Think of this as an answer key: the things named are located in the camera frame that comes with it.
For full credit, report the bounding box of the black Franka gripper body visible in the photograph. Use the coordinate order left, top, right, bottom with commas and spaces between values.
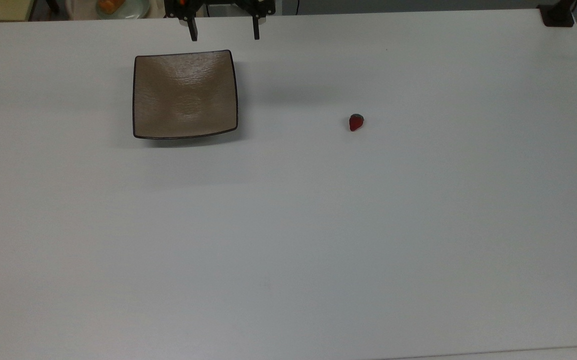
163, 0, 277, 21

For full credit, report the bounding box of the square brown ceramic plate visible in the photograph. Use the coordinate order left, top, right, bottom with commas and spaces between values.
132, 49, 240, 140

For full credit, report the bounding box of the pale round bowl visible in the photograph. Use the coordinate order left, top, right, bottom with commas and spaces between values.
66, 0, 151, 21

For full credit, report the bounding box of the orange food item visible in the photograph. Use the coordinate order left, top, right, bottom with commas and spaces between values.
97, 0, 126, 15

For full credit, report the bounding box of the black table clamp mount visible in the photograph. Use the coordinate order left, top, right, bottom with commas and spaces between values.
537, 0, 576, 28

